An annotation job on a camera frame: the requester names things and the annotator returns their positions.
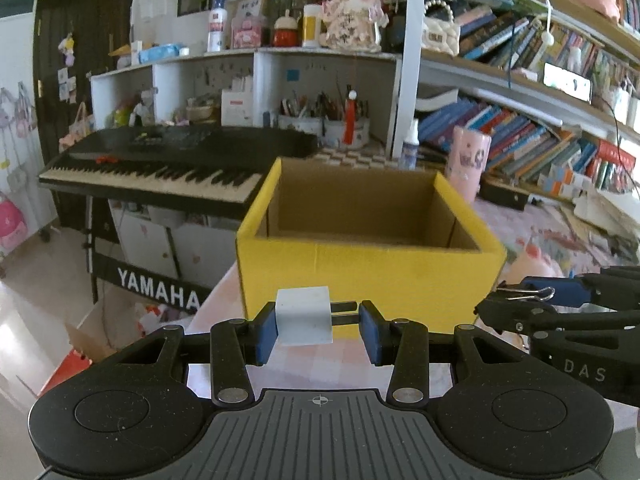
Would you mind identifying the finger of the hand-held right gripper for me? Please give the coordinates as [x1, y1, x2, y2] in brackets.
[520, 266, 640, 310]
[525, 309, 640, 338]

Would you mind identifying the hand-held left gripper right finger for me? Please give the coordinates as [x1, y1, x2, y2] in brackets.
[360, 301, 524, 406]

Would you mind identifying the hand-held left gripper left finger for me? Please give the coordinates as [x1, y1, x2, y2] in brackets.
[120, 301, 279, 407]

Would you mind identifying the white charger plug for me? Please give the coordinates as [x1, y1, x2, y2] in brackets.
[276, 286, 361, 346]

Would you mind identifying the yellow cardboard box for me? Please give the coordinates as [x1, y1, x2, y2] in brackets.
[236, 156, 508, 341]

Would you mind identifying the black binder clip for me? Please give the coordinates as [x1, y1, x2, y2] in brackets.
[474, 282, 557, 333]

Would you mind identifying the pink checkered desktop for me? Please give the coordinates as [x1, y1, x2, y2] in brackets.
[192, 195, 640, 441]

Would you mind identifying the stack of papers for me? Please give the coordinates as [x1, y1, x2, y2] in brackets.
[560, 190, 640, 261]

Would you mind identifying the black flat box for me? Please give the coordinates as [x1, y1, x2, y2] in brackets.
[480, 177, 529, 211]

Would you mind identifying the black keyboard stand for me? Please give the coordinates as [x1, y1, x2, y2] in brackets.
[82, 195, 211, 312]

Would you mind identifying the white cabinet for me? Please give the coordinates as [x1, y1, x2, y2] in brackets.
[107, 205, 241, 291]

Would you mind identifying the leaning row of books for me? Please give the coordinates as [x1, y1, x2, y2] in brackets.
[417, 102, 640, 201]

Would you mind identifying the pink cup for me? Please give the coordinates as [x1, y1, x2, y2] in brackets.
[446, 126, 493, 203]

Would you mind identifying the white bottle blue label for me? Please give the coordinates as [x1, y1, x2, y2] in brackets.
[398, 119, 420, 171]

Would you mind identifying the white pen holder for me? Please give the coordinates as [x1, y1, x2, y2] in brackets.
[277, 92, 326, 137]
[325, 92, 372, 148]

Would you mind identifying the red cardboard box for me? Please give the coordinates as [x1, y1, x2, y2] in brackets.
[37, 350, 93, 397]

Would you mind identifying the black electronic keyboard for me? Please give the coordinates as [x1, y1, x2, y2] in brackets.
[39, 127, 321, 221]

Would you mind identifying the red tassel ornament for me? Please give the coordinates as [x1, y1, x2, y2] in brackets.
[344, 90, 358, 146]

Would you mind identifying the white box red print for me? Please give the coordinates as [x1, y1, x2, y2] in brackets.
[221, 87, 254, 127]

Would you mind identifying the long row of books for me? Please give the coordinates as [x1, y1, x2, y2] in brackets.
[457, 5, 640, 128]

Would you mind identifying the white shelf unit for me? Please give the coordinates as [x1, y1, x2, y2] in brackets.
[90, 47, 403, 161]

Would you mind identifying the pink backpack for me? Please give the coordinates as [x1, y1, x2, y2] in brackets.
[0, 195, 28, 257]

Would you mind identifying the white quilted handbag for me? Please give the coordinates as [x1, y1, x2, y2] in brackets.
[422, 0, 461, 57]

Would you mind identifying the pink box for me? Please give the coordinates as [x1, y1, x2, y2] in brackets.
[231, 15, 266, 51]

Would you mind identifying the red white round jar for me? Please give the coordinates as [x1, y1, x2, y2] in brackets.
[272, 10, 301, 48]

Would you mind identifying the blue wipes packet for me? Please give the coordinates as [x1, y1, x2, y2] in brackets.
[139, 42, 183, 65]

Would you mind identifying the pink floral ornament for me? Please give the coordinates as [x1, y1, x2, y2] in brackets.
[320, 0, 388, 53]

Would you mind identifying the yellow white cup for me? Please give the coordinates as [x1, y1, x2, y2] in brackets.
[301, 4, 323, 48]

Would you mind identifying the white spray bottle red label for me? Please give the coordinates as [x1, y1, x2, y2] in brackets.
[207, 0, 228, 53]

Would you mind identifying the black door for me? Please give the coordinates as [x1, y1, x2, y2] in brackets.
[32, 0, 138, 231]

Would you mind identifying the white cord with ball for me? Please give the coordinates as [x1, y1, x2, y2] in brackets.
[537, 0, 557, 46]

